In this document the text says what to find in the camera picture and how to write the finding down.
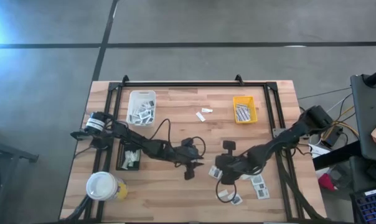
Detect white plastic bin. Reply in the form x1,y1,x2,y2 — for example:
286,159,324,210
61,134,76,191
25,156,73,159
126,90,157,128

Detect black stand base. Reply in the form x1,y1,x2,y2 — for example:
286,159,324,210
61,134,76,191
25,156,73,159
0,123,40,224

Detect grey metal mounting plate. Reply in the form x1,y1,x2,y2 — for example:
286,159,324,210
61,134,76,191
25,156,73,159
272,127,288,138

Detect yellow plastic basket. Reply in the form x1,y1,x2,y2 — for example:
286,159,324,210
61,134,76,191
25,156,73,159
232,95,258,125

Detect yellow floor cable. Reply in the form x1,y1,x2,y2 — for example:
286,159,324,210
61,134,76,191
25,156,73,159
320,105,360,141

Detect thin black floor cable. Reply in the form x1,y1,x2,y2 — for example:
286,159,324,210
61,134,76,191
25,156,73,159
296,86,352,101

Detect red object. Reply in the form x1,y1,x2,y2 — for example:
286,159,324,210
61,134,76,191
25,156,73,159
317,172,337,191

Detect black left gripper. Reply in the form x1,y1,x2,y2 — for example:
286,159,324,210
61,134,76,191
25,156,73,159
171,146,205,180

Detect white paper sheet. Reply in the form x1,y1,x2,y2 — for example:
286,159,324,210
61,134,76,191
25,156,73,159
308,144,331,160

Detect blue striped bandage packet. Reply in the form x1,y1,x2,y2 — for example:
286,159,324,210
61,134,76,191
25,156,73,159
236,108,251,123

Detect backlit black keyboard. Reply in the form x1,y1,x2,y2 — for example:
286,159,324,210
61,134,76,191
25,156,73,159
349,185,376,224

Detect black table leg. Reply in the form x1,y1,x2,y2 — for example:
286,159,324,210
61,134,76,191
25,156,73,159
312,140,363,171

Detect black power adapter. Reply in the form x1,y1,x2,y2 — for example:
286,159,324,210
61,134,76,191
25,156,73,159
320,125,344,149

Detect dark grey side table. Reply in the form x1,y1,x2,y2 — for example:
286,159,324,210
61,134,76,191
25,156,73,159
349,73,376,163

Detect black plastic basket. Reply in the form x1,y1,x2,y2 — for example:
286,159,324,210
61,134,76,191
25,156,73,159
115,139,142,171

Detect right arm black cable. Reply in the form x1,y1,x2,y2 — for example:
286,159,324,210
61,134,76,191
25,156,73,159
215,180,238,204

